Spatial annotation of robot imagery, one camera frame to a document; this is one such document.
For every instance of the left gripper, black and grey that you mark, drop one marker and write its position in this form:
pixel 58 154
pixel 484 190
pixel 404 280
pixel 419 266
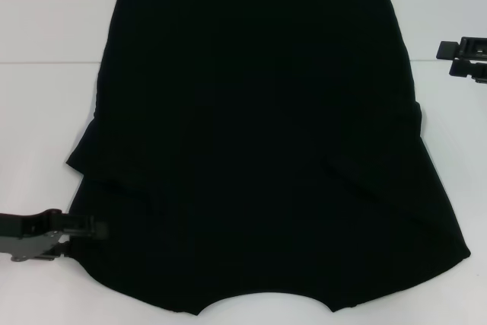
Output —
pixel 26 231

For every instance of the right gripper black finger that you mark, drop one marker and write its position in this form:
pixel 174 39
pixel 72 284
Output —
pixel 449 50
pixel 466 71

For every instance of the black shirt with pink print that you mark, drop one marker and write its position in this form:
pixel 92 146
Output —
pixel 247 131

